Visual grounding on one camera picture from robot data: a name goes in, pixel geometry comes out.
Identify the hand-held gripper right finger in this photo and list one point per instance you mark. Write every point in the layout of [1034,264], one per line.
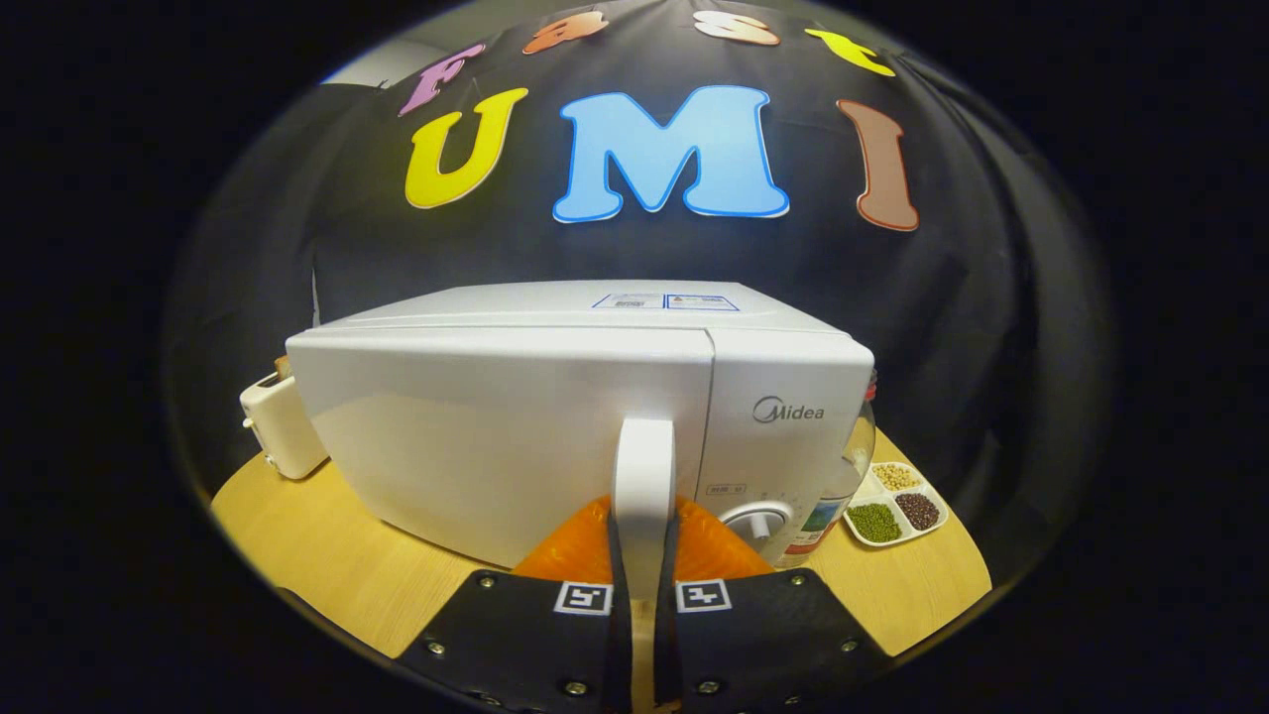
[763,645]

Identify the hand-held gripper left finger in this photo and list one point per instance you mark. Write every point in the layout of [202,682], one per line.
[525,645]

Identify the white microwave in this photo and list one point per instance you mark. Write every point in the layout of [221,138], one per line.
[496,426]

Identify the clear plastic bottle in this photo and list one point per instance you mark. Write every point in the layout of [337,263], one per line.
[843,476]

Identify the white divided bean dish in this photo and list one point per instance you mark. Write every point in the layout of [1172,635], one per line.
[895,506]

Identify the white toaster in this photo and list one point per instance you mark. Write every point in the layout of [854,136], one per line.
[283,426]

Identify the toast slice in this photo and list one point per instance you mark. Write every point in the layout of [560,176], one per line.
[285,367]

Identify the black backdrop cloth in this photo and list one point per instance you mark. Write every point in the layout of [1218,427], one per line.
[991,297]

